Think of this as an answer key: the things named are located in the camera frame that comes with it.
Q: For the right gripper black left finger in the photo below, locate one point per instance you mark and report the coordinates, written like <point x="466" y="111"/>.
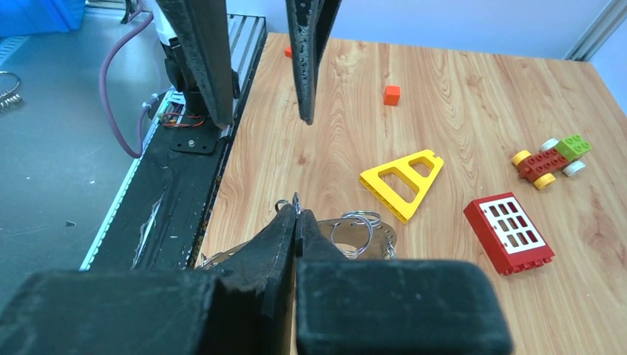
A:
<point x="241" y="306"/>

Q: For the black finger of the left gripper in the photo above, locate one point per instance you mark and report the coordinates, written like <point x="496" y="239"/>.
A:
<point x="309" y="26"/>
<point x="202" y="30"/>

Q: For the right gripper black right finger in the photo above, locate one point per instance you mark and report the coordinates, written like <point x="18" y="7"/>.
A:
<point x="391" y="306"/>

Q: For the lego car toy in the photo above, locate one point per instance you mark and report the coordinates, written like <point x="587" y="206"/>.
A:
<point x="554" y="155"/>

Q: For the red lego window brick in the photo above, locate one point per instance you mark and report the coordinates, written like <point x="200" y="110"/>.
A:
<point x="509" y="238"/>

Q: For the small orange cube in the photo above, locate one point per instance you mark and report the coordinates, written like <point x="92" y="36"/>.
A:
<point x="391" y="96"/>

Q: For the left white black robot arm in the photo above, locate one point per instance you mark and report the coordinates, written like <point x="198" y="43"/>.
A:
<point x="181" y="74"/>

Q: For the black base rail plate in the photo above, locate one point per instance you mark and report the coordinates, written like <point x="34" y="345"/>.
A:
<point x="156" y="218"/>

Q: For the blue plastic bin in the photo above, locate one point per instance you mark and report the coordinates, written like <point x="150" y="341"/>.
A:
<point x="29" y="17"/>

